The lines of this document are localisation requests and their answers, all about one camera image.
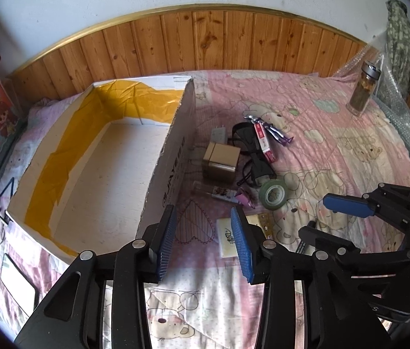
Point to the white power adapter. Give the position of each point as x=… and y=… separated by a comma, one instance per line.
x=219, y=135

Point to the green tape roll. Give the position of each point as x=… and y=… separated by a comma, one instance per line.
x=273, y=194

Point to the black glasses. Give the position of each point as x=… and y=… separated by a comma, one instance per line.
x=257, y=168

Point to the bubble wrap sheet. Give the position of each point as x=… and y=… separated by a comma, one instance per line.
x=387, y=95

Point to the black neckband earphones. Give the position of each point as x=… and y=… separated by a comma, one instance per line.
x=6, y=195

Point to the small white tube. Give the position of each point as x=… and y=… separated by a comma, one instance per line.
x=223, y=194

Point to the gold tissue pack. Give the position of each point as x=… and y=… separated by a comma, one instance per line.
x=226, y=239

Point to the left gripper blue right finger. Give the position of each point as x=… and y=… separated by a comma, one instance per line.
x=247, y=247

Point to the wooden headboard panel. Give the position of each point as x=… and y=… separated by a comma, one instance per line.
x=181, y=39

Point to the glass tea bottle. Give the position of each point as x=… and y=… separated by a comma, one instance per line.
x=364, y=88

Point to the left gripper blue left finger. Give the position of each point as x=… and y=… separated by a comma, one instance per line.
x=162, y=243

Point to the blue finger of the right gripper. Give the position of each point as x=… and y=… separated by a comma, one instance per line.
x=349, y=205
x=330, y=244

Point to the smartphone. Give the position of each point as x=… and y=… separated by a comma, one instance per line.
x=19, y=286

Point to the gold metal tin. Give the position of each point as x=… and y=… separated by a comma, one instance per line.
x=220, y=162

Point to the red white staples box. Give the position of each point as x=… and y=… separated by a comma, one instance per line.
x=264, y=143

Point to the camouflage cloth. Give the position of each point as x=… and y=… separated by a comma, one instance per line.
x=398, y=45

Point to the purple silver action figure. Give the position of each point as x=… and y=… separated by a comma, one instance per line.
x=276, y=133

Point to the white cardboard box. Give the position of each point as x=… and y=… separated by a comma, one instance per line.
x=108, y=166

